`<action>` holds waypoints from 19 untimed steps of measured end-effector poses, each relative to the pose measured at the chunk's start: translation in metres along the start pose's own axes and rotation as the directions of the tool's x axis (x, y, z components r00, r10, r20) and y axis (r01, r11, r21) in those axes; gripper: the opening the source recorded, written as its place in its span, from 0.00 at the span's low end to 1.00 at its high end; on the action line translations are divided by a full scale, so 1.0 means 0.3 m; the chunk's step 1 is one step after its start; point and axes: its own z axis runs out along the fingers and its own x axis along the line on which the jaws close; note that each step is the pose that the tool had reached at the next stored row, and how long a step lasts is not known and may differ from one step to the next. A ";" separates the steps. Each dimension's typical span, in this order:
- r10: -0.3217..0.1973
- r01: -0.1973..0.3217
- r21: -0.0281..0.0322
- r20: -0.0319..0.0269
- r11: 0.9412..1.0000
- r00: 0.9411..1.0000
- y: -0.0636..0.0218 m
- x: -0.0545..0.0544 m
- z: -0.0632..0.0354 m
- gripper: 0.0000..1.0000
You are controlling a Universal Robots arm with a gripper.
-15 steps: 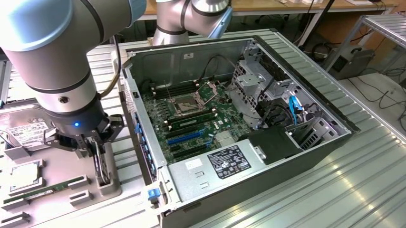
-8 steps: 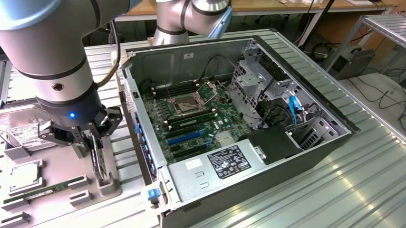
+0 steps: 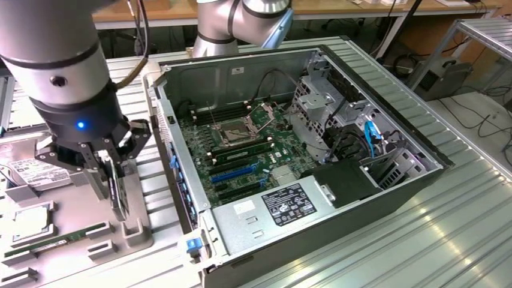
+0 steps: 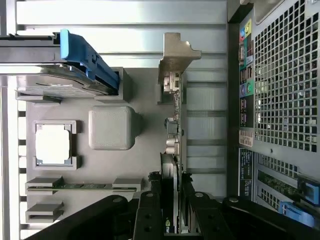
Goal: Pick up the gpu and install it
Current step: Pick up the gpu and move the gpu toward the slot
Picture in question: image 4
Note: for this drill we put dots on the aluminium frame rail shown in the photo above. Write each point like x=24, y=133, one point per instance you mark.
x=27, y=48

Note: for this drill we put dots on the blue plastic case latch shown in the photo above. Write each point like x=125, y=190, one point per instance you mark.
x=295, y=213
x=308, y=187

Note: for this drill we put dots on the grey perforated PC case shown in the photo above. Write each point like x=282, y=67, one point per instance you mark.
x=285, y=87

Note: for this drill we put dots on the green RAM stick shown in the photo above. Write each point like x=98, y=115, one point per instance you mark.
x=82, y=186

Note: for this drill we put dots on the hard disk with blue caddy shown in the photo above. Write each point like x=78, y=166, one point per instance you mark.
x=77, y=50

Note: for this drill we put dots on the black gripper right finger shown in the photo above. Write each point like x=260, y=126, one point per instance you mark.
x=200, y=215

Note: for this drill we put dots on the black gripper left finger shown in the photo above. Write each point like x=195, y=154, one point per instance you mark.
x=147, y=215

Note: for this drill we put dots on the white warning label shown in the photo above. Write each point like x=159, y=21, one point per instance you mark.
x=246, y=138

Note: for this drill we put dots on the black text label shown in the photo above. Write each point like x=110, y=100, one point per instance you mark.
x=245, y=170

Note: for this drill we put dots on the colourful port label sticker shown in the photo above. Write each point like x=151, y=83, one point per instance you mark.
x=246, y=75

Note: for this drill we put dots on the grey printed parts rack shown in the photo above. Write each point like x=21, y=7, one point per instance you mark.
x=110, y=165

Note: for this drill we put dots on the grey square block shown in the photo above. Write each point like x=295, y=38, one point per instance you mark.
x=110, y=127

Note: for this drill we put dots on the silver CPU chip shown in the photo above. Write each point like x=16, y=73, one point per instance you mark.
x=52, y=143

